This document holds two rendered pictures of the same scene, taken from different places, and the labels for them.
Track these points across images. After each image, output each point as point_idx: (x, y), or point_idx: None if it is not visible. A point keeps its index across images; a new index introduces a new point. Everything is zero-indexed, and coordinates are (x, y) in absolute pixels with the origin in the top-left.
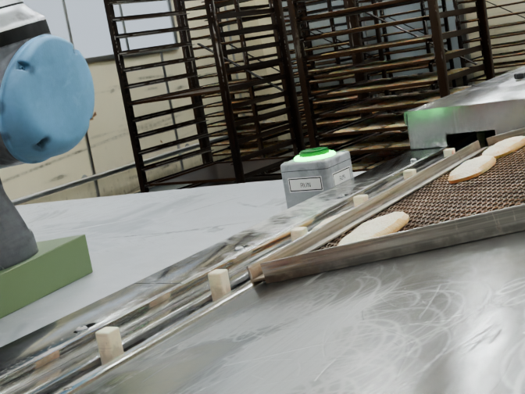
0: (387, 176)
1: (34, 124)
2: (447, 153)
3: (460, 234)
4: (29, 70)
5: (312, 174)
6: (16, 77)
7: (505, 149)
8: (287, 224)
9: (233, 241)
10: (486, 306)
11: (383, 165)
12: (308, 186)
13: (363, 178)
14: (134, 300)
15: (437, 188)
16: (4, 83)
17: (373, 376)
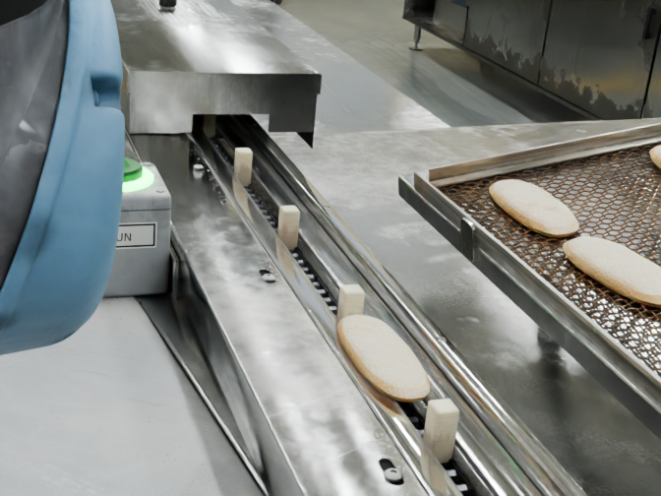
0: (240, 215)
1: (108, 279)
2: (244, 157)
3: None
4: (118, 108)
5: (138, 218)
6: (108, 135)
7: (574, 218)
8: (330, 376)
9: (322, 448)
10: None
11: (162, 177)
12: (127, 239)
13: (200, 218)
14: None
15: (623, 311)
16: (65, 155)
17: None
